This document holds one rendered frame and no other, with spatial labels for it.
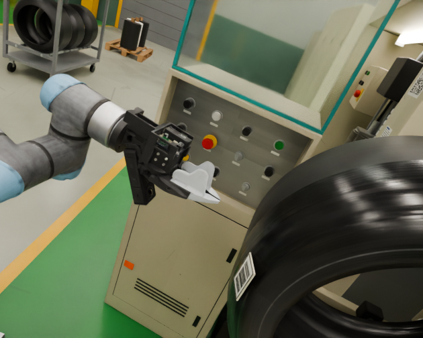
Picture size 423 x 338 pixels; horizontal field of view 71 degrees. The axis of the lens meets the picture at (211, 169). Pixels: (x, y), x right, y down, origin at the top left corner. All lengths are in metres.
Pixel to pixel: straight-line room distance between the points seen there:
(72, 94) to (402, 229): 0.51
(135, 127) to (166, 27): 9.45
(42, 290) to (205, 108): 1.27
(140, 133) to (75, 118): 0.12
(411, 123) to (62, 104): 0.67
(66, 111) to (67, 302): 1.35
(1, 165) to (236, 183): 0.80
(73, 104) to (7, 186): 0.16
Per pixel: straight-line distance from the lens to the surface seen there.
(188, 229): 1.23
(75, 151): 0.61
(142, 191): 0.55
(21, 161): 0.54
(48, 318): 1.75
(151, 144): 0.49
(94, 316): 1.76
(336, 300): 0.93
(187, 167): 0.53
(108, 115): 0.53
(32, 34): 4.62
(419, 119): 0.74
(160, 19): 9.99
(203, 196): 0.50
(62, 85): 0.58
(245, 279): 0.45
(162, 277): 1.46
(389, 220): 0.39
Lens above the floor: 1.48
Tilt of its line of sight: 27 degrees down
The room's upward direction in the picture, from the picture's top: 22 degrees clockwise
